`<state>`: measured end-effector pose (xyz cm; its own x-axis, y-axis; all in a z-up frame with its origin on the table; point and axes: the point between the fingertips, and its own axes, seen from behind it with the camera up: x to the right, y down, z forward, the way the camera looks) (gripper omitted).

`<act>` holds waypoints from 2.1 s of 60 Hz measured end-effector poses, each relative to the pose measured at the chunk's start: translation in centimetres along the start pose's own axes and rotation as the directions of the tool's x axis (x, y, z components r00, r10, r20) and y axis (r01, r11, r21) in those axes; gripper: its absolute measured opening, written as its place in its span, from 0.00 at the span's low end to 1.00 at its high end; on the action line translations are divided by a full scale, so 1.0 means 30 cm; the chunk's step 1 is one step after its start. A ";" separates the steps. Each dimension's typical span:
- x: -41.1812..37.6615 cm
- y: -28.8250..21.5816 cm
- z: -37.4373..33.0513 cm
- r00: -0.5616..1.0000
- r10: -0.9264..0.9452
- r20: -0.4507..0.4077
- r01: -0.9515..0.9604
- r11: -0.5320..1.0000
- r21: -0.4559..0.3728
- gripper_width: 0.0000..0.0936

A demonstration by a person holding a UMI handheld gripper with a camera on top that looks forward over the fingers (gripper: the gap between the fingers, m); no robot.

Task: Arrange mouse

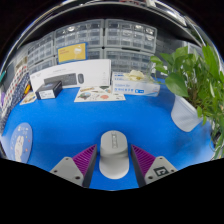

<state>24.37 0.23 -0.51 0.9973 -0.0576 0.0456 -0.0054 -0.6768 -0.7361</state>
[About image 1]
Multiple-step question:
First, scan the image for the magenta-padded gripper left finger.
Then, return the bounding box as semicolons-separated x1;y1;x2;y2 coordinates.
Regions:
49;144;98;188

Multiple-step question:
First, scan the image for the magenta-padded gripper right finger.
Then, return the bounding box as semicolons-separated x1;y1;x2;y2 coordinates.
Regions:
130;144;179;188

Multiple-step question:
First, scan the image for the white computer mouse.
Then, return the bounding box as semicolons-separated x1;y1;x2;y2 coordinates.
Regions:
98;130;130;180

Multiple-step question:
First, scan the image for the round blue rabbit mouse pad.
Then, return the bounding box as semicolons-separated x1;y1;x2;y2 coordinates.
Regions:
9;122;34;164

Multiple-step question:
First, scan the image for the white blue glove box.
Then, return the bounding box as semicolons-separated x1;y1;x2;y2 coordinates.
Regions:
111;69;162;98

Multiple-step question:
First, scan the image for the small black box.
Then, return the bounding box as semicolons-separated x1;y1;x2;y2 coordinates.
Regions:
34;80;64;100

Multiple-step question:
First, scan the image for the green plant in white pot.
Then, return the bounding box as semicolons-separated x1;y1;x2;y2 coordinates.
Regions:
149;44;224;160

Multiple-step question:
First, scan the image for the long white keyboard box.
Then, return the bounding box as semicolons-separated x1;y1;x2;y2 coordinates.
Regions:
29;58;113;93

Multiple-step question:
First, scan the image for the checkered polka-dot cloth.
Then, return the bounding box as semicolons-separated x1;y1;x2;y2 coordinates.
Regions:
0;64;32;134

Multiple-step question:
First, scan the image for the yellow card box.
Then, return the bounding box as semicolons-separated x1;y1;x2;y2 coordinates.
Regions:
56;42;88;65

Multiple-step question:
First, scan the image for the white mesh basket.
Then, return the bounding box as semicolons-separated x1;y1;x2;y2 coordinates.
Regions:
13;55;29;73

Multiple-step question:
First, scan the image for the dark metal shelf unit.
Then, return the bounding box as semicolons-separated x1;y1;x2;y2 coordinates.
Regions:
19;0;201;38

